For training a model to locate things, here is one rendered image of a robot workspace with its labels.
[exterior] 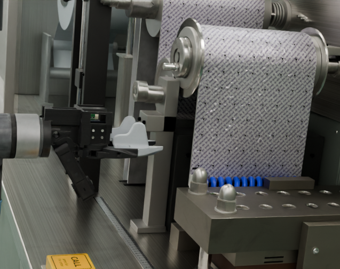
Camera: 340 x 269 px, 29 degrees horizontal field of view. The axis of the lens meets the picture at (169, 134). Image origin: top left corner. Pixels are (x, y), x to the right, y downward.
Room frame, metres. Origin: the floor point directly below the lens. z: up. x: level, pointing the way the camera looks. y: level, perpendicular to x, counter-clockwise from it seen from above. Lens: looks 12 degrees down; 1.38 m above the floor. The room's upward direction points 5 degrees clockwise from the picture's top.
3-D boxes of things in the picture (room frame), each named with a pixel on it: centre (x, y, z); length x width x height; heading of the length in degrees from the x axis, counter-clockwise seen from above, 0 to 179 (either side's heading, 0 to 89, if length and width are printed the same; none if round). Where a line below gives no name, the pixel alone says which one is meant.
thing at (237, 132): (1.24, -0.15, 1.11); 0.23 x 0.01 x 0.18; 111
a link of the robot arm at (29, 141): (1.09, 0.24, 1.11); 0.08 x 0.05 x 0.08; 21
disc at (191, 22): (1.25, -0.02, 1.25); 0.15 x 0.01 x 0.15; 21
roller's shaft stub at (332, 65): (1.35, -0.30, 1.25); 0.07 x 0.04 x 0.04; 111
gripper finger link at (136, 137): (1.13, 0.05, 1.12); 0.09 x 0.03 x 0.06; 102
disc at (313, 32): (1.34, -0.26, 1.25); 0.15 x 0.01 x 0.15; 21
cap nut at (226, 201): (1.04, -0.10, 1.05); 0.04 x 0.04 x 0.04
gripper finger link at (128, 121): (1.18, 0.07, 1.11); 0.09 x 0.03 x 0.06; 120
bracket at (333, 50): (1.36, -0.30, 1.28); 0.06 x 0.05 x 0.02; 111
